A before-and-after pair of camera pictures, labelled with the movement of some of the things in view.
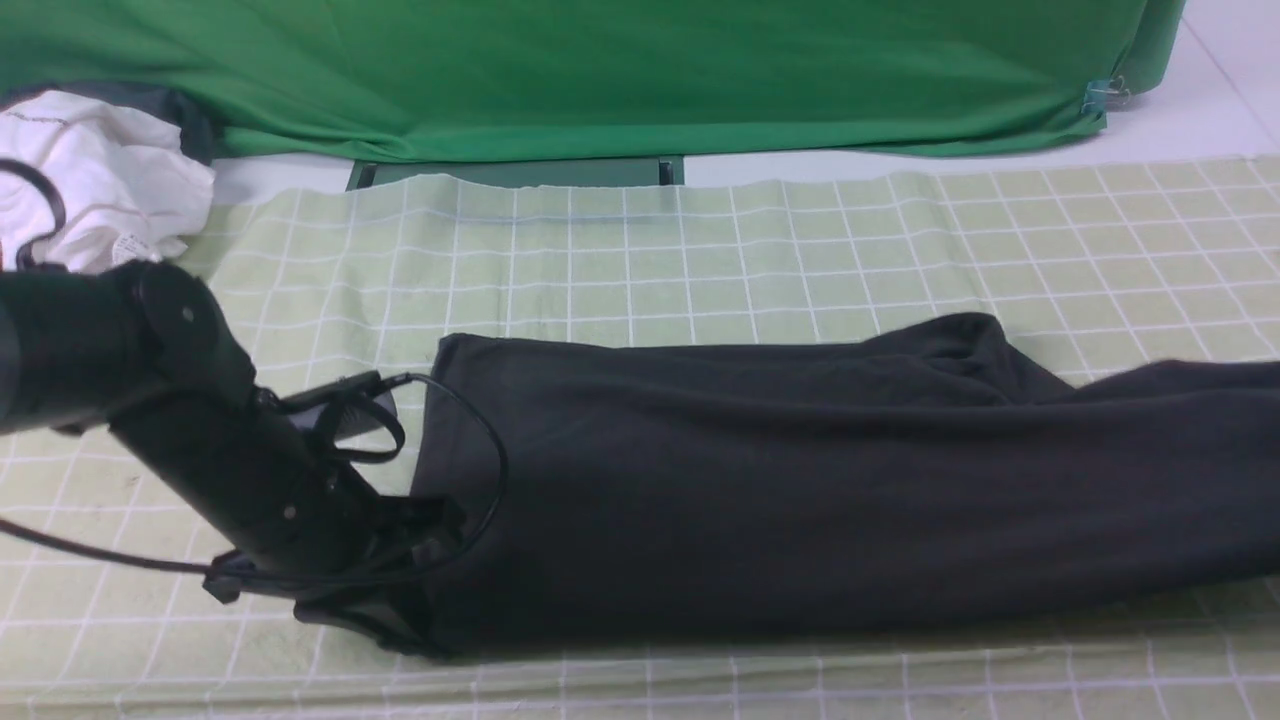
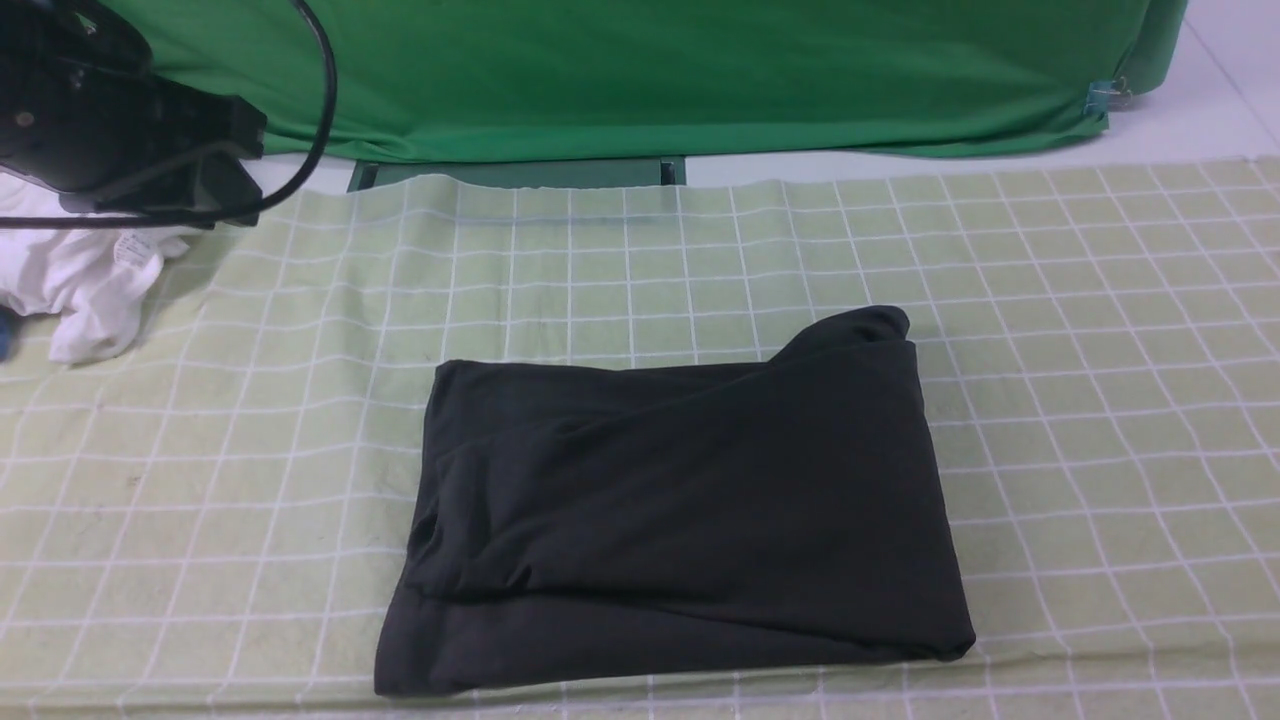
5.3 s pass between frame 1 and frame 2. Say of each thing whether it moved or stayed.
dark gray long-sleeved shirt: moved
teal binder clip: stayed
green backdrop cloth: stayed
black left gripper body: moved
